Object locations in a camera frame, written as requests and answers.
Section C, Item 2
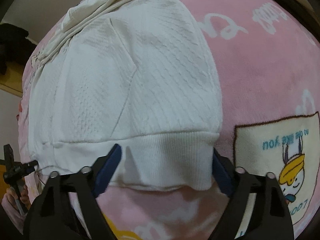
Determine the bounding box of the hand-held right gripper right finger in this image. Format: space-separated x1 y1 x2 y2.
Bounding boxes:
212 149 295 240

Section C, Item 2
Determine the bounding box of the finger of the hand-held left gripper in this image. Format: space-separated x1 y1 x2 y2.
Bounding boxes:
3 143 38 180

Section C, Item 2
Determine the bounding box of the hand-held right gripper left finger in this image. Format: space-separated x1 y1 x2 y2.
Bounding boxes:
23 143 122 240

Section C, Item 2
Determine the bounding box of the white printed zip hoodie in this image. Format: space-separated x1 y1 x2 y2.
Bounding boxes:
27 0 224 192

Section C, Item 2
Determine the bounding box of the person's left forearm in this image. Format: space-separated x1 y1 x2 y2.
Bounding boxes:
0 204 28 234

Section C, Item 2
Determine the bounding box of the person's left hand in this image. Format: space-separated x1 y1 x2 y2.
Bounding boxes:
1 185 31 214

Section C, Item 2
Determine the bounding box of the yellow wooden door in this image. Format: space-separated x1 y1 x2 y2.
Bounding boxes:
0 61 26 98

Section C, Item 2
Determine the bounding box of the pink printed blanket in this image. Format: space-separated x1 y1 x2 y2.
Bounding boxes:
17 0 320 240

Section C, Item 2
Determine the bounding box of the black hanging jacket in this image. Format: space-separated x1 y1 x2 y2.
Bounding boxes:
0 23 38 75

